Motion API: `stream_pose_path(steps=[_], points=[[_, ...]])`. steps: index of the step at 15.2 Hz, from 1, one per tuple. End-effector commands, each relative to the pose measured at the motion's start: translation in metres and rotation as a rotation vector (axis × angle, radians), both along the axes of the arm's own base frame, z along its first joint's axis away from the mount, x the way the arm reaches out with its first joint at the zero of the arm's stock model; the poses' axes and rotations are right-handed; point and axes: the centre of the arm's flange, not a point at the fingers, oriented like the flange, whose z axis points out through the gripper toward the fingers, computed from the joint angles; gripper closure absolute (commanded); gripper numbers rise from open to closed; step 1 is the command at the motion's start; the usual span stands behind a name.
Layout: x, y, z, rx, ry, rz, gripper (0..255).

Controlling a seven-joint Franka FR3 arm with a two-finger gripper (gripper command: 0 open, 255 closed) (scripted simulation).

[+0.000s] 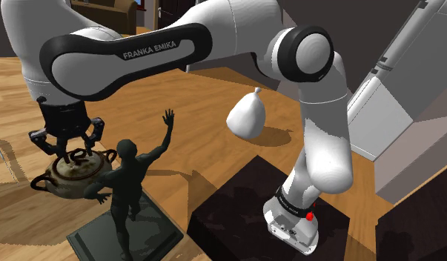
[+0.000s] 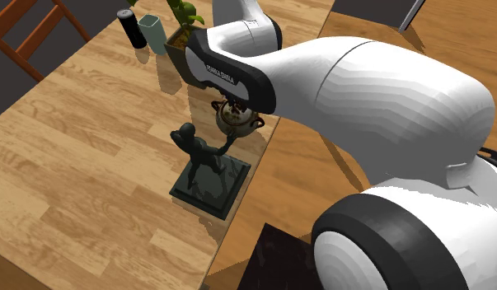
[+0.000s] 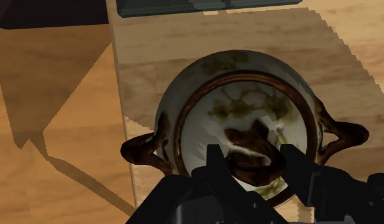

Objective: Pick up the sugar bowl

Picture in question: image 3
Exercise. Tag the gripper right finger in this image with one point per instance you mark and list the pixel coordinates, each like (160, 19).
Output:
(328, 189)

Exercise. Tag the dark furniture block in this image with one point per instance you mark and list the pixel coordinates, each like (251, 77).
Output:
(52, 14)

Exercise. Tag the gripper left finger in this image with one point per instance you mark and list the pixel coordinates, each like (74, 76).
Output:
(210, 189)

